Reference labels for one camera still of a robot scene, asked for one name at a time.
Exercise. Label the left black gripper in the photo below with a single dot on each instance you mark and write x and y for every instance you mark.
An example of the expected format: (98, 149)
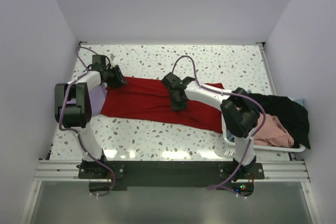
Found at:
(119, 79)

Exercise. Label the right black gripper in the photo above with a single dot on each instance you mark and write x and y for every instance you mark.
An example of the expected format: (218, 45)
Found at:
(175, 106)

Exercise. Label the red t shirt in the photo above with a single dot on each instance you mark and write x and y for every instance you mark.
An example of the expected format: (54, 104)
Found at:
(148, 99)

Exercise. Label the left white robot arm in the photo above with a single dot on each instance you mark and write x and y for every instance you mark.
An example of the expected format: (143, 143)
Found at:
(80, 128)

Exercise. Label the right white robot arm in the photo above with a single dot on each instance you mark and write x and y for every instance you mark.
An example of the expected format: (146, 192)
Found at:
(240, 113)

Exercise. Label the folded lavender t shirt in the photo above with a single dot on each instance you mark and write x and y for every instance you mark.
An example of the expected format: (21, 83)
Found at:
(98, 98)

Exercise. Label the dark blue garment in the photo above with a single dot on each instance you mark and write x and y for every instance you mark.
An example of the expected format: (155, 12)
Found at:
(230, 137)

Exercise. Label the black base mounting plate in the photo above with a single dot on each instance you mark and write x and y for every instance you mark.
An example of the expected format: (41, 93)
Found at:
(121, 175)

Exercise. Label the white laundry basket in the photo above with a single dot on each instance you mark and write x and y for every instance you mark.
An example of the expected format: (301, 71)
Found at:
(300, 149)

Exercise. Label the pink t shirt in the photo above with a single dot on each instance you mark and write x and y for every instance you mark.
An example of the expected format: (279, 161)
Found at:
(273, 133)

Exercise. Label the black t shirt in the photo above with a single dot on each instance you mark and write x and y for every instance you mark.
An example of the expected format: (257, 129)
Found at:
(291, 115)

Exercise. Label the light blue garment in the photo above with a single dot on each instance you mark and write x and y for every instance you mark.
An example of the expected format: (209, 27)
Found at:
(300, 102)

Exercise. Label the aluminium frame rail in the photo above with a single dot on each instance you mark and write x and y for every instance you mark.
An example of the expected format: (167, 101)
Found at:
(67, 171)

